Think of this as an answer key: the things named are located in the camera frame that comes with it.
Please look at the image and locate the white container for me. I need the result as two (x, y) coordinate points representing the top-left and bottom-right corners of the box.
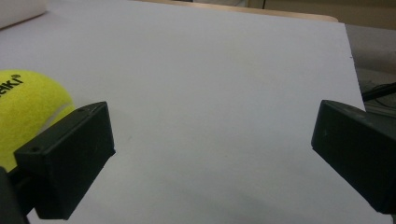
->
(0, 0), (49, 30)

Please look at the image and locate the black cable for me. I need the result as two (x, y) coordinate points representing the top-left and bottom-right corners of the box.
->
(361, 81), (396, 103)

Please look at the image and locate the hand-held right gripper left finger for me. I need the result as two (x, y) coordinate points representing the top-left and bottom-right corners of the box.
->
(13, 101), (117, 221)

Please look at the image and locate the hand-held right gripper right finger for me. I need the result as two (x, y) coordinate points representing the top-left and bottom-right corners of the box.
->
(310, 99), (396, 215)

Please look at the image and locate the yellow tennis ball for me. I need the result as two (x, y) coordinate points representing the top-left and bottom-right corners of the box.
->
(0, 69), (76, 173)

